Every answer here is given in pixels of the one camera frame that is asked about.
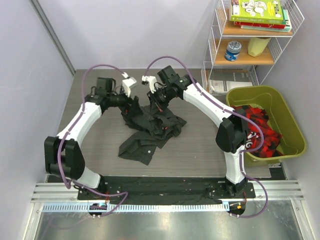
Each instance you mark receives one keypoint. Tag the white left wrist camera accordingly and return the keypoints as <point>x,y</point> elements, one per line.
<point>128,83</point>

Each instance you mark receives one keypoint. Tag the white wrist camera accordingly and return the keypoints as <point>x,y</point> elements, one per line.
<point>150,81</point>
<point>128,83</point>

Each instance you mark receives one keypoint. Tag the red book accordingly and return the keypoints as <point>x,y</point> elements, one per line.
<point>260,25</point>

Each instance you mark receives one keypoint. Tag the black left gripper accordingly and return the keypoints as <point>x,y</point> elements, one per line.
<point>130,107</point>

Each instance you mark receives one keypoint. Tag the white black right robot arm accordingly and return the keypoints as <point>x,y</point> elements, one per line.
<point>232,130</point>

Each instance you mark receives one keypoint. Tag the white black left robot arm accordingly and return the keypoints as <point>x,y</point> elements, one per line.
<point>62,153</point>

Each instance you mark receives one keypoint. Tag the grey pinstriped long sleeve shirt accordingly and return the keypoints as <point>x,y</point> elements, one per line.
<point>153,130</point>

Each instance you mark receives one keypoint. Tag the green board game box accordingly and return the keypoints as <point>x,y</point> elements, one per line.
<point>256,11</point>

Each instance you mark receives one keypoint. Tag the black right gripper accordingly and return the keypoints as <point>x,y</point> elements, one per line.
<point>159,106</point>

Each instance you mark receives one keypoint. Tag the aluminium extrusion rail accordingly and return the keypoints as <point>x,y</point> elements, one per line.
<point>57,192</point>

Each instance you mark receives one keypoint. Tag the blue white tin can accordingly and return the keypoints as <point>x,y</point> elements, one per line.
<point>233,50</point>

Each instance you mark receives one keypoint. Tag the white wire shelf rack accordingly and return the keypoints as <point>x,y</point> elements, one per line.
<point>247,36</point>

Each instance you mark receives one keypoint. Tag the grey booklet with papers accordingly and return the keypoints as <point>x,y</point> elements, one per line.
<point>222,81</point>

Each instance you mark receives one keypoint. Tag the pale yellow faceted vase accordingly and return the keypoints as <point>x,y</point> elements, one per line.
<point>257,45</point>

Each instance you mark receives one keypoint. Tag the teal book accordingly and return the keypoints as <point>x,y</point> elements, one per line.
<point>286,28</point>

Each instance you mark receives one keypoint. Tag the red black plaid shirt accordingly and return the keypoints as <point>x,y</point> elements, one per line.
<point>271,138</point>

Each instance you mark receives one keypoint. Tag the olive green plastic bin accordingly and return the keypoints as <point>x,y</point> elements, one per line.
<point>293,143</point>

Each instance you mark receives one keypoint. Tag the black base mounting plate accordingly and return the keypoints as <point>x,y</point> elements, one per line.
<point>207,187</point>

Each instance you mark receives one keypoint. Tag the perforated cable duct strip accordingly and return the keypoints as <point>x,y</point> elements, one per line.
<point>72,207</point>

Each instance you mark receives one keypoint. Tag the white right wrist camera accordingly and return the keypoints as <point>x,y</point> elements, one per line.
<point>150,81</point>

